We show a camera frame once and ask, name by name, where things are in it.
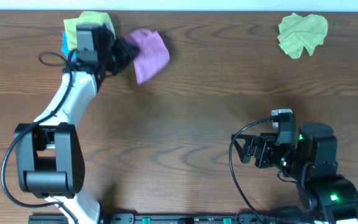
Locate purple microfiber cloth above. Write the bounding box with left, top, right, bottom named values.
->
left=125, top=28, right=170, bottom=85

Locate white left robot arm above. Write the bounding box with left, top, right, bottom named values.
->
left=8, top=30, right=139, bottom=223

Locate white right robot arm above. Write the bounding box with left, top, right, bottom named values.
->
left=229, top=121, right=358, bottom=223

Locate folded lime green cloth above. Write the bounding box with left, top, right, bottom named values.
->
left=63, top=11, right=115, bottom=50

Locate folded blue cloth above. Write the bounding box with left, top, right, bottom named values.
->
left=61, top=32, right=70, bottom=58

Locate crumpled lime green cloth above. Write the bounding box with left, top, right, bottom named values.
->
left=277, top=13, right=328, bottom=59

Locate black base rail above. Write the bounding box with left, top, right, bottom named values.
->
left=28, top=212, right=279, bottom=224

